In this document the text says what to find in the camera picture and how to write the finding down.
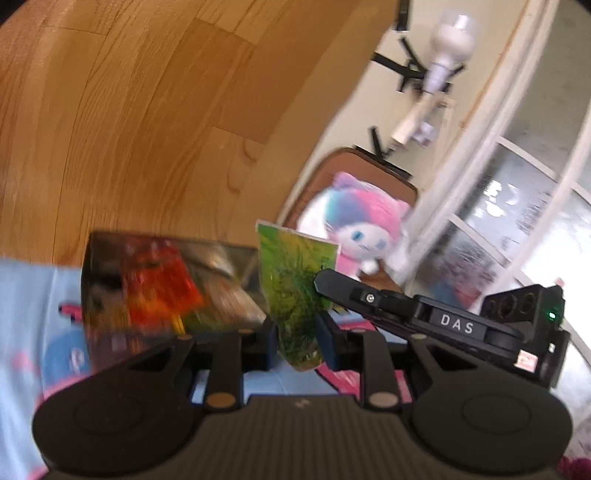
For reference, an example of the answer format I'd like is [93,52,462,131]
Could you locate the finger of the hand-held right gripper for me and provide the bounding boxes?
[313,269,417,341]

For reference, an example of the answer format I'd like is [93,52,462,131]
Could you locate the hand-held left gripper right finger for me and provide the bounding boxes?
[316,314,491,412]

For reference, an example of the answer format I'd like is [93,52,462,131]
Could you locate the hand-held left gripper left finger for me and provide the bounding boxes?
[121,318,279,412]

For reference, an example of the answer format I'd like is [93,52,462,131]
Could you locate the green snack packet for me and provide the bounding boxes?
[255,220,341,371]

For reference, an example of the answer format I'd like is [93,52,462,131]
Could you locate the dark printed cardboard box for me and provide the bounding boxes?
[81,231,274,371]

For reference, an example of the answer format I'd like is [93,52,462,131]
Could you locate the orange red snack packet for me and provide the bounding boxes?
[121,237,205,333]

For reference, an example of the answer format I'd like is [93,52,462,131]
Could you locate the pink blue plush toy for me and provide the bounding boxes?
[298,171,413,283]

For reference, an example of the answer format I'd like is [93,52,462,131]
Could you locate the brown seat cushion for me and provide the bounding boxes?
[281,147,422,297]

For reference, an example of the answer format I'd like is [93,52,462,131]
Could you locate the white framed glass door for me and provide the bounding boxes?
[406,0,591,459]

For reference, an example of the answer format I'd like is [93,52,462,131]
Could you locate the dark red cloth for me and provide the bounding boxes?
[556,455,591,480]

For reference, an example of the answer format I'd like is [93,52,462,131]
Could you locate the white power strip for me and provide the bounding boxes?
[390,98,440,147]

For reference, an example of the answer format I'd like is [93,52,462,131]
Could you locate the black tape strips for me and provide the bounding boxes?
[368,0,465,177]

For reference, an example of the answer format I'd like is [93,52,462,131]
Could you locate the light blue printed blanket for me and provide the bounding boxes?
[0,258,416,480]

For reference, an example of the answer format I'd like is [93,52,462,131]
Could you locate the white light bulb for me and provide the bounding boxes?
[421,11,476,94]

